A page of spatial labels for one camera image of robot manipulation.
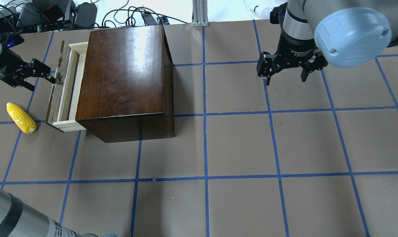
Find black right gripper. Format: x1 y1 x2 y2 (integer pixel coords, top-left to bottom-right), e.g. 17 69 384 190
256 32 328 86

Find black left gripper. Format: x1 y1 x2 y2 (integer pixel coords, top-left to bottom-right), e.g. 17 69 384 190
0 48 59 92

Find wooden drawer with white handle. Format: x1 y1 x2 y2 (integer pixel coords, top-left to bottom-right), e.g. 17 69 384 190
45 41 89 132

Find yellow corn cob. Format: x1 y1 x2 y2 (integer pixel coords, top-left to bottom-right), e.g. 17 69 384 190
6 103 37 134

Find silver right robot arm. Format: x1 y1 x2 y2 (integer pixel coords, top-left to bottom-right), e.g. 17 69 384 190
256 0 398 85

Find dark wooden drawer box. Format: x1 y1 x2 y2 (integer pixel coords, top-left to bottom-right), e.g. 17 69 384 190
75 25 175 144

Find black power adapter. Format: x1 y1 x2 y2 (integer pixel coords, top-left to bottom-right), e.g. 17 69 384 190
74 3 97 27

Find aluminium frame post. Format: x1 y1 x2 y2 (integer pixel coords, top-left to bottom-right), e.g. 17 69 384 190
192 0 209 27

